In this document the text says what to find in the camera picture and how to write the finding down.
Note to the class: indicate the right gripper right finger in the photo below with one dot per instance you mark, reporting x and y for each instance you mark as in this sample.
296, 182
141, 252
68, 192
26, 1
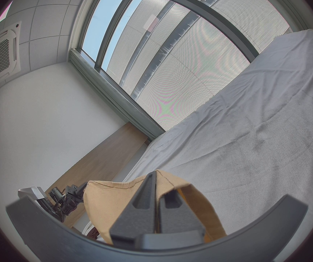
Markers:
178, 220

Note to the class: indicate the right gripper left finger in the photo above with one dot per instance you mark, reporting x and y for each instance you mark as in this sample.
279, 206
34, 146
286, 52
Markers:
145, 220

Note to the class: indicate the tan garment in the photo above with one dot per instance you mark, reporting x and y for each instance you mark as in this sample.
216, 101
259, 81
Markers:
107, 203

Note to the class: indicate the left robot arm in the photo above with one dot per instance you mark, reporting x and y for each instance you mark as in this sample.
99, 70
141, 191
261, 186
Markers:
66, 200

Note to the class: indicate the pile of clothes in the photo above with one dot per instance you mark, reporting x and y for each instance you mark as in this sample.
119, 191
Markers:
91, 231

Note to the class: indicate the bed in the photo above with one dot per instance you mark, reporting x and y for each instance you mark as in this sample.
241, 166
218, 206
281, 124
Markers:
241, 135

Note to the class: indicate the window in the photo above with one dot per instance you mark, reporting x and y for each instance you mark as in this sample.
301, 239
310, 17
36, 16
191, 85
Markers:
200, 64

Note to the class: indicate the white ceiling air conditioner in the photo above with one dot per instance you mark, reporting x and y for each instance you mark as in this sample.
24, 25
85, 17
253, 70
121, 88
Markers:
2, 55

